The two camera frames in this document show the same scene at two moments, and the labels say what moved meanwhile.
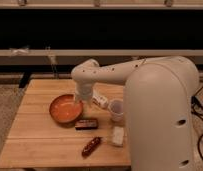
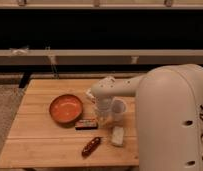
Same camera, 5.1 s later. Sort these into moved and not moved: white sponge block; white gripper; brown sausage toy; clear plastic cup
Moved: white gripper
Not moved: white sponge block; clear plastic cup; brown sausage toy
